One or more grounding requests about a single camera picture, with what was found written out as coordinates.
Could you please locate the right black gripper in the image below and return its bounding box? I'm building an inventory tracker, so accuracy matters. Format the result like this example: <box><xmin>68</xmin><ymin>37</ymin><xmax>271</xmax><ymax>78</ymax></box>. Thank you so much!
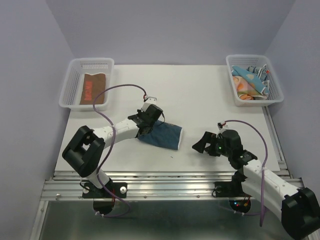
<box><xmin>190</xmin><ymin>131</ymin><xmax>231</xmax><ymax>157</ymax></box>

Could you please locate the blue yellow tiger towel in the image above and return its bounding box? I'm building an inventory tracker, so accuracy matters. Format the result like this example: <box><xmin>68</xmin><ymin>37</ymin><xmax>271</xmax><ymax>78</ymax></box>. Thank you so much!
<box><xmin>137</xmin><ymin>120</ymin><xmax>183</xmax><ymax>151</ymax></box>

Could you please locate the brown orange towel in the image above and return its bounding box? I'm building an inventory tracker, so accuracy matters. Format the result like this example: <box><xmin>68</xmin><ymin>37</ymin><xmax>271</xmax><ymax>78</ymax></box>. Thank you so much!
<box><xmin>79</xmin><ymin>73</ymin><xmax>107</xmax><ymax>105</ymax></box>

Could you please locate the light blue spotted towel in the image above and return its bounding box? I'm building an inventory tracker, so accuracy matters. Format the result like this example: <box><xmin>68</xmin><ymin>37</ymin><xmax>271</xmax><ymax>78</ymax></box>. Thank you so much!
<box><xmin>231</xmin><ymin>65</ymin><xmax>270</xmax><ymax>94</ymax></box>

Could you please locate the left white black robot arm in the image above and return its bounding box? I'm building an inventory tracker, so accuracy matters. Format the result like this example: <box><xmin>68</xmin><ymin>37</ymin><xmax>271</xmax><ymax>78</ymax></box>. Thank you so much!
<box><xmin>62</xmin><ymin>103</ymin><xmax>163</xmax><ymax>197</ymax></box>

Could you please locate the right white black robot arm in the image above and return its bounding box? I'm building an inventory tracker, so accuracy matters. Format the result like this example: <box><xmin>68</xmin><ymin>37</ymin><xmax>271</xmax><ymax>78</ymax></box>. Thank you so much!
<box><xmin>192</xmin><ymin>129</ymin><xmax>320</xmax><ymax>240</ymax></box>

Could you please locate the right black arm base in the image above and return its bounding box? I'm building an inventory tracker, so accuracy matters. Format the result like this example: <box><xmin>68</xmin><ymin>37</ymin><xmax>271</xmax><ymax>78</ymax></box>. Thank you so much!
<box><xmin>212</xmin><ymin>174</ymin><xmax>247</xmax><ymax>198</ymax></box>

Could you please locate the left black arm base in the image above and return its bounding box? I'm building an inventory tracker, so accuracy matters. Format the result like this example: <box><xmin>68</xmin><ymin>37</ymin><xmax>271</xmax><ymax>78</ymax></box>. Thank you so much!
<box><xmin>79</xmin><ymin>180</ymin><xmax>128</xmax><ymax>199</ymax></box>

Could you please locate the orange pink patterned towel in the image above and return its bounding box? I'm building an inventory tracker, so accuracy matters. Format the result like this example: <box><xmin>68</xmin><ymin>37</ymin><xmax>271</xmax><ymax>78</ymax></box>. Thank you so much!
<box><xmin>232</xmin><ymin>76</ymin><xmax>269</xmax><ymax>101</ymax></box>

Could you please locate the left white plastic basket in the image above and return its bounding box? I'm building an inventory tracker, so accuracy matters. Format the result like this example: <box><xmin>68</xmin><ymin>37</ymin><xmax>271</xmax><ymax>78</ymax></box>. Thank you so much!
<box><xmin>59</xmin><ymin>57</ymin><xmax>115</xmax><ymax>112</ymax></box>

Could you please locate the white plastic basket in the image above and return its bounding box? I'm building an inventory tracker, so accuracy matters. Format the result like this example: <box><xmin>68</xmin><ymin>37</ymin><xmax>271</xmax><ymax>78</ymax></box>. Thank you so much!
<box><xmin>226</xmin><ymin>54</ymin><xmax>284</xmax><ymax>107</ymax></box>
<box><xmin>59</xmin><ymin>57</ymin><xmax>115</xmax><ymax>112</ymax></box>

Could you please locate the right white plastic basket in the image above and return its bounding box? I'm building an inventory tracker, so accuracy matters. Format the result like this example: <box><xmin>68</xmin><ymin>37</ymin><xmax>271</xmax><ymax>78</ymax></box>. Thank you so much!
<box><xmin>226</xmin><ymin>54</ymin><xmax>284</xmax><ymax>107</ymax></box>

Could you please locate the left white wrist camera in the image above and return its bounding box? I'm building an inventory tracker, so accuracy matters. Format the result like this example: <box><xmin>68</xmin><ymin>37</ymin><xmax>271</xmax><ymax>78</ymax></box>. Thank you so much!
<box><xmin>141</xmin><ymin>96</ymin><xmax>158</xmax><ymax>112</ymax></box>

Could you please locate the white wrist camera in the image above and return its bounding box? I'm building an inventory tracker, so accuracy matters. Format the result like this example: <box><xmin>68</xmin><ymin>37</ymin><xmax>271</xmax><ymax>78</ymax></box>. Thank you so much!
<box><xmin>216</xmin><ymin>121</ymin><xmax>229</xmax><ymax>138</ymax></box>
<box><xmin>141</xmin><ymin>96</ymin><xmax>158</xmax><ymax>112</ymax></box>

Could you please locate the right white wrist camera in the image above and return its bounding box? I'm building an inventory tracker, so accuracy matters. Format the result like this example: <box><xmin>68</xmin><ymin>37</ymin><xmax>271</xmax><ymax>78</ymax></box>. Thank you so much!
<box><xmin>216</xmin><ymin>121</ymin><xmax>229</xmax><ymax>138</ymax></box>

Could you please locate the aluminium mounting rail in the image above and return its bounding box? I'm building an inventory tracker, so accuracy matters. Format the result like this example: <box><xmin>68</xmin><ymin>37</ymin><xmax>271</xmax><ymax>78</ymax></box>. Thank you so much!
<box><xmin>41</xmin><ymin>170</ymin><xmax>309</xmax><ymax>201</ymax></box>

